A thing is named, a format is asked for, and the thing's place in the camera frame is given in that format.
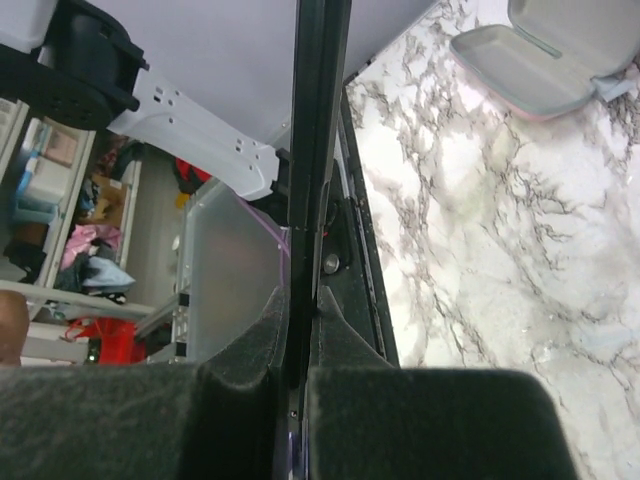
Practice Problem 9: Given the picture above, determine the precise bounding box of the pink zippered umbrella case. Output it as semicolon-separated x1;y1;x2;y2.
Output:
450;0;639;119

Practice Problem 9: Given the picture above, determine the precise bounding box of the frosted plastic panel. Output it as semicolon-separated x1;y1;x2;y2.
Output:
180;179;289;362

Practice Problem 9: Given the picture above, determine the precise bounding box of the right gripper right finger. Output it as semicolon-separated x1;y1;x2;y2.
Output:
305;288;577;479

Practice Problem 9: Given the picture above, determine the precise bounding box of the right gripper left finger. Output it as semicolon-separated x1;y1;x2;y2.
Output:
1;289;288;479

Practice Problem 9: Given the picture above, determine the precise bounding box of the lavender folding umbrella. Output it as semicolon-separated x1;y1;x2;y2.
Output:
284;1;352;479

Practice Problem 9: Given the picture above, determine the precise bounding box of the cluttered storage shelf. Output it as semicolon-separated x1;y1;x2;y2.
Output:
1;99;152;366

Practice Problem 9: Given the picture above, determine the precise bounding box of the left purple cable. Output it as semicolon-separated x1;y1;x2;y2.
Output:
239;197;292;289

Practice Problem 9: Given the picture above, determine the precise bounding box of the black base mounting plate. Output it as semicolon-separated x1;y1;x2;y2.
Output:
321;93;399;367

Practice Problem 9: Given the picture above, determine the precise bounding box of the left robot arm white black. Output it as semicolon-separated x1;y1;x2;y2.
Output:
1;1;289;201

